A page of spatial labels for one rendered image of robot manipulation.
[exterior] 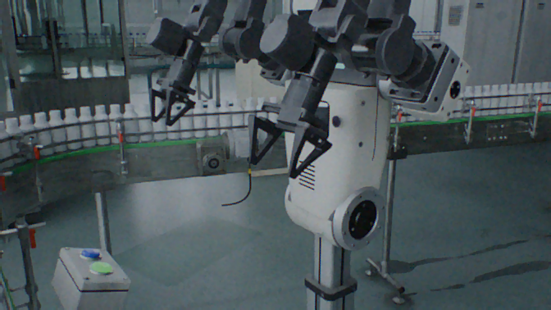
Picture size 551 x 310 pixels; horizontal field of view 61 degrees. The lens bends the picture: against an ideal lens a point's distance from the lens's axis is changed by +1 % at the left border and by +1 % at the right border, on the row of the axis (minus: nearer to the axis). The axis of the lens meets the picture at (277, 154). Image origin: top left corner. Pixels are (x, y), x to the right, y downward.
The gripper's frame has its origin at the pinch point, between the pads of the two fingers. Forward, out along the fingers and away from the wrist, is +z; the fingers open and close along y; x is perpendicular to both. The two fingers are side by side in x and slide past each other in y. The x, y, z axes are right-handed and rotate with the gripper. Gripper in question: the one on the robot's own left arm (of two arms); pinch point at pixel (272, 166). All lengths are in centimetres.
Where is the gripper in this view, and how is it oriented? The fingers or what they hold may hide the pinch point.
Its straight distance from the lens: 71.8
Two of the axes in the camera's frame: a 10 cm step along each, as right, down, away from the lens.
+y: 6.4, 2.0, -7.5
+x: 6.6, 3.6, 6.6
